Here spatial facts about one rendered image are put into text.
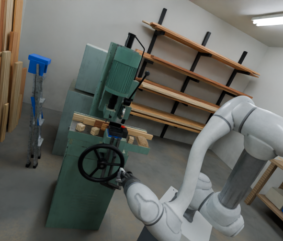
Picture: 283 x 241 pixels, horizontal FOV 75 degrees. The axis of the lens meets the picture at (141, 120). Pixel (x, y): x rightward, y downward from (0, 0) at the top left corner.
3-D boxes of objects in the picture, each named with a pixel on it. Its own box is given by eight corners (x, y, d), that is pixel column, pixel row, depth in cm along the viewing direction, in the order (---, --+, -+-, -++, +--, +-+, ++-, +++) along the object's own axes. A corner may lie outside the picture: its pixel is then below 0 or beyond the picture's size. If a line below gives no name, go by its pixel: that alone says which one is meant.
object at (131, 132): (82, 123, 138) (84, 118, 137) (83, 122, 140) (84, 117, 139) (151, 140, 158) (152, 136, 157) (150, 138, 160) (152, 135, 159)
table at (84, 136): (64, 145, 115) (66, 136, 113) (70, 124, 142) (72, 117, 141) (151, 162, 136) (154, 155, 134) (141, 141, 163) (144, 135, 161)
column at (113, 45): (86, 125, 160) (112, 41, 138) (87, 116, 180) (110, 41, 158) (111, 132, 168) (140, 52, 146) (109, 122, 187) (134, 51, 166)
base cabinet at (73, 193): (43, 227, 149) (64, 154, 128) (56, 179, 201) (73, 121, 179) (98, 230, 164) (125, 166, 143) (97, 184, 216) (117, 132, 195)
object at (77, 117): (72, 119, 138) (73, 113, 136) (72, 118, 139) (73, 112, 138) (144, 137, 158) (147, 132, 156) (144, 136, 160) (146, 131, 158)
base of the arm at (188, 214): (198, 206, 134) (202, 200, 133) (191, 223, 115) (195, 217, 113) (177, 190, 141) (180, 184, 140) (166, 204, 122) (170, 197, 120)
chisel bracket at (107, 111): (102, 119, 137) (106, 109, 134) (102, 113, 149) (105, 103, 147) (112, 122, 139) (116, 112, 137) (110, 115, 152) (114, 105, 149)
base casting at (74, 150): (64, 154, 128) (68, 143, 125) (73, 121, 179) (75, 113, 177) (125, 165, 143) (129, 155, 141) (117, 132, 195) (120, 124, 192)
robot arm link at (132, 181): (129, 180, 76) (125, 176, 82) (123, 202, 76) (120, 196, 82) (149, 183, 79) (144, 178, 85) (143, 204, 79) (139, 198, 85)
